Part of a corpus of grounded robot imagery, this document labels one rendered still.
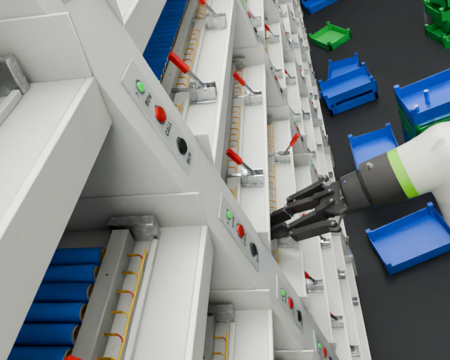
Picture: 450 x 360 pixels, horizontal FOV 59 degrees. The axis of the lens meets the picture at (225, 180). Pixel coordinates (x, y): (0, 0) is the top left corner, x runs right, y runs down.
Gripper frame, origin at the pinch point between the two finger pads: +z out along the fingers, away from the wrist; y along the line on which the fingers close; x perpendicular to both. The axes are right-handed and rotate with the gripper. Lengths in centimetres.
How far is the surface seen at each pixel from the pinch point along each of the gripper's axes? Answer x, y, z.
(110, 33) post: 50, -19, -14
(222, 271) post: 22.4, -25.4, -5.9
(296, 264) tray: -6.8, -5.9, -1.2
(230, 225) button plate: 25.7, -21.7, -9.4
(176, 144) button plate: 38.8, -21.2, -12.0
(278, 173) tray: -5.6, 21.4, 1.0
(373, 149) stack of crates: -83, 101, -9
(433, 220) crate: -101, 64, -20
